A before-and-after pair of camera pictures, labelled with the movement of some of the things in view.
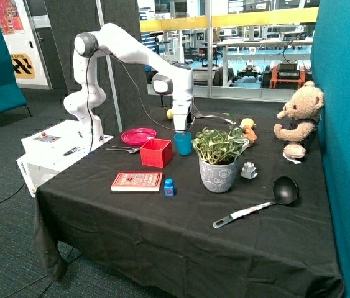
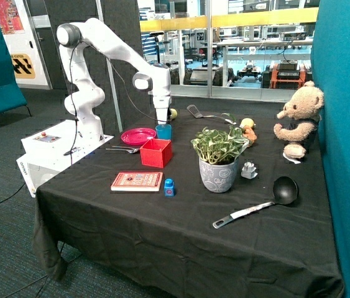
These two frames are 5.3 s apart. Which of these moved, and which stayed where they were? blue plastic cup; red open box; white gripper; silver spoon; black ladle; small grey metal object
Moved: blue plastic cup; white gripper
Stayed: red open box; small grey metal object; black ladle; silver spoon
